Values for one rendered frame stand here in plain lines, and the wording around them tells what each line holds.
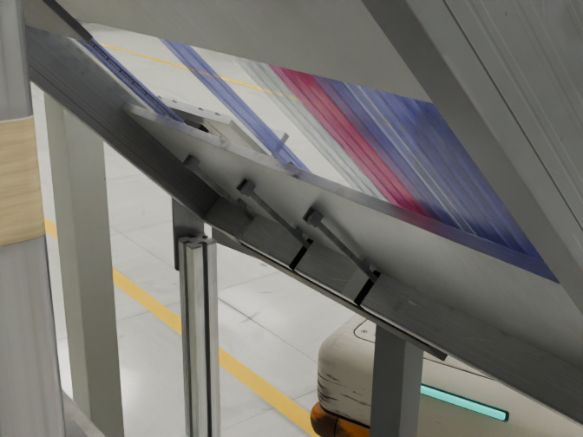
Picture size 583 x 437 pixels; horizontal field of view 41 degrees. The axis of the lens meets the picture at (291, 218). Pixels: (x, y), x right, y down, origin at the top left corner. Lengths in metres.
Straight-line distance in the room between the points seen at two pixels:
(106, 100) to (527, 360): 0.54
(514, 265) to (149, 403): 1.46
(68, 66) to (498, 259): 0.55
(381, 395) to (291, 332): 0.93
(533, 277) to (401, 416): 0.78
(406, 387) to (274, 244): 0.42
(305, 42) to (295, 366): 1.67
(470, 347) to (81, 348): 0.73
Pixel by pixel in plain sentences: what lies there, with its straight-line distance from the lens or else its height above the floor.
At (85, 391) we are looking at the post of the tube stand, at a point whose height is 0.34.
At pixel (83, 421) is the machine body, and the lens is 0.77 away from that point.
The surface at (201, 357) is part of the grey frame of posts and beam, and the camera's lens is 1.15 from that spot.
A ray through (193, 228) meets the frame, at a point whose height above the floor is 0.65.
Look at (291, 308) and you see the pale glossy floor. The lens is 2.31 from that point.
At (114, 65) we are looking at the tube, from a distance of 0.84.
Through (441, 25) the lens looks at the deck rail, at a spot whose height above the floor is 1.02.
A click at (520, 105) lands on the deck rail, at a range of 0.27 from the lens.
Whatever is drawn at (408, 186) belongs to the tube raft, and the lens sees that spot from 0.54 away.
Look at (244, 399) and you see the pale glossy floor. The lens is 1.91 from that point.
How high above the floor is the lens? 1.05
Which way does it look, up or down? 21 degrees down
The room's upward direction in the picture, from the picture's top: 1 degrees clockwise
